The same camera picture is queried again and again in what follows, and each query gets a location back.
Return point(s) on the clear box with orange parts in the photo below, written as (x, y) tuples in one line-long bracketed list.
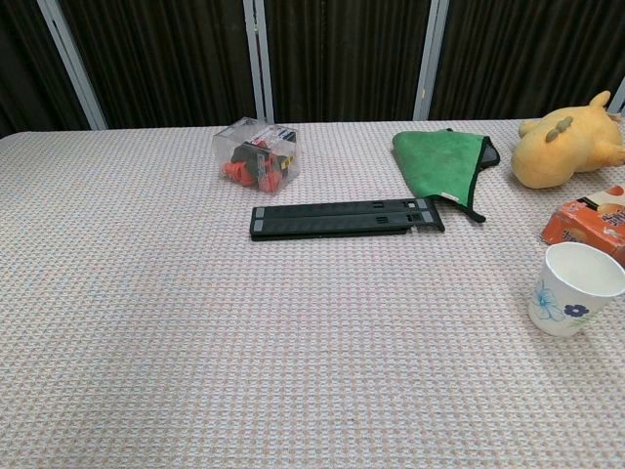
[(256, 157)]

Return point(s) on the patterned woven tablecloth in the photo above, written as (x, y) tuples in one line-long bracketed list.
[(244, 317)]

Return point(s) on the yellow plush toy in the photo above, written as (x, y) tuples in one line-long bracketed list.
[(561, 146)]

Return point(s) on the grey metal partition post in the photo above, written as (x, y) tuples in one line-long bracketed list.
[(619, 98), (258, 58), (429, 58), (68, 58)]

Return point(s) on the black folding laptop stand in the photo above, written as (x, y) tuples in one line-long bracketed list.
[(342, 221)]

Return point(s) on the dark object under cloth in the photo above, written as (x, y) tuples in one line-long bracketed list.
[(489, 155)]

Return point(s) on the green microfiber cloth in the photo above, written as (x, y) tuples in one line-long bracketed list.
[(439, 163)]

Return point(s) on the white floral paper cup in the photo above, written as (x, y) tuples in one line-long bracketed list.
[(571, 283)]

